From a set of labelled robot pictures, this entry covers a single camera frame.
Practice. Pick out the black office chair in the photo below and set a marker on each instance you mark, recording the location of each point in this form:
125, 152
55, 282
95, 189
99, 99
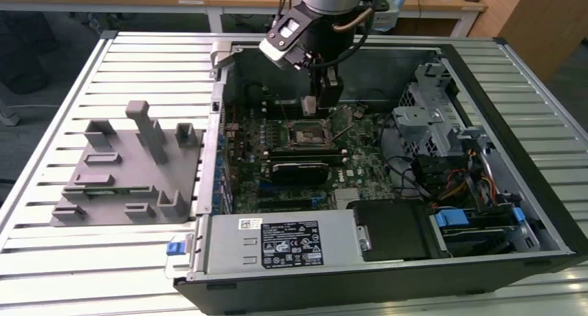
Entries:
27, 54

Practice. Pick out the CPU socket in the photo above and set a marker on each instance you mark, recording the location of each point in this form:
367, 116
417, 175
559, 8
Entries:
305, 135

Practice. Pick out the black graphics card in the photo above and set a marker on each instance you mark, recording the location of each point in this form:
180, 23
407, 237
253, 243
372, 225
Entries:
299, 175

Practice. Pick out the round coin battery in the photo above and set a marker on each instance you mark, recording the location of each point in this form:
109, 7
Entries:
359, 111

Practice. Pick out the white furniture leg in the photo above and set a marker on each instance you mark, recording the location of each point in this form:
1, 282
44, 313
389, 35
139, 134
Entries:
7, 114

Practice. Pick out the hard disk in blue carrier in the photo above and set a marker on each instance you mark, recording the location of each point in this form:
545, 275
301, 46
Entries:
449, 219

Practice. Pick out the silver metal drive cage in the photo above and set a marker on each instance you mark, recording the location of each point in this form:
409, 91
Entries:
420, 118

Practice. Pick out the green RAM stick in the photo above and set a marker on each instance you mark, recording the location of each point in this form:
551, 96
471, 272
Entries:
108, 192

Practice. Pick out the black expansion slot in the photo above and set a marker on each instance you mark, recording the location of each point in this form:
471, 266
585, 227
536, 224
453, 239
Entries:
284, 204

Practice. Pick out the silver power supply unit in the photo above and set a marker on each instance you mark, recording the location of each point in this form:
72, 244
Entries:
225, 240

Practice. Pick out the green motherboard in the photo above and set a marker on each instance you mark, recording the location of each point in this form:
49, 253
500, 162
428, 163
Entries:
376, 173

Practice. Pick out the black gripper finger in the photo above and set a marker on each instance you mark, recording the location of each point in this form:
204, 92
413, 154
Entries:
316, 83
331, 94

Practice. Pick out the black PC case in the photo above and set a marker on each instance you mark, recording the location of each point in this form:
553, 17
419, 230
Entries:
367, 292

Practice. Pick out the wooden desk white frame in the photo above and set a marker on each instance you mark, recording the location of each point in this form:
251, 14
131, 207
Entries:
436, 4
92, 1

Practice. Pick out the silver chipset heatsink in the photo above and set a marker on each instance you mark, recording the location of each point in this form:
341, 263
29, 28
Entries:
347, 196

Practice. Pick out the grey plastic parts rack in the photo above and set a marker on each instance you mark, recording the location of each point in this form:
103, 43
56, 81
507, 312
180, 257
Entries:
133, 176

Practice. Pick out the wooden cabinet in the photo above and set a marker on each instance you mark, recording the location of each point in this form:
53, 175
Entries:
537, 20

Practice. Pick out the blue plastic latch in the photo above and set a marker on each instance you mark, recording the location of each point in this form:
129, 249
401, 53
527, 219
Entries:
517, 215
175, 249

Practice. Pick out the silver CPU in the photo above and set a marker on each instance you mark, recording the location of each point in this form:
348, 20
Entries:
308, 106

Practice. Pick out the silver wrist camera black mount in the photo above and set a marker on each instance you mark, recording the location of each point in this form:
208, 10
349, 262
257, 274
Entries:
287, 33

